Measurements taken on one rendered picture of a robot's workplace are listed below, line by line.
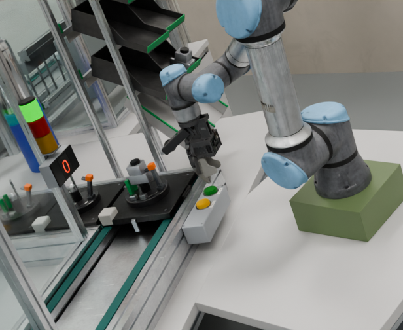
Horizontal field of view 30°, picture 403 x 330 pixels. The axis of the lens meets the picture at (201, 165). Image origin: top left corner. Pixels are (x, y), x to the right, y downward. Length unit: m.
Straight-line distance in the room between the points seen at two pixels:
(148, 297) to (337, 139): 0.61
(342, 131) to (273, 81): 0.28
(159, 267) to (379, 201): 0.59
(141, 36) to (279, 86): 0.79
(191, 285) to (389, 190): 0.58
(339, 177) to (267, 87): 0.36
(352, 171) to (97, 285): 0.75
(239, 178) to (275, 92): 0.77
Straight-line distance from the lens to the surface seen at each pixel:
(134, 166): 2.22
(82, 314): 1.98
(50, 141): 2.07
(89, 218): 2.31
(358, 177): 1.94
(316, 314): 1.74
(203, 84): 1.91
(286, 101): 1.72
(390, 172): 2.00
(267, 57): 1.66
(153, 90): 2.34
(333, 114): 1.85
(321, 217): 1.96
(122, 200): 2.33
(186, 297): 1.96
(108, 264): 2.13
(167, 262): 1.99
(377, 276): 1.80
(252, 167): 2.47
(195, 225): 2.04
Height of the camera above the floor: 1.92
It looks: 24 degrees down
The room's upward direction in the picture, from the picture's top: 21 degrees counter-clockwise
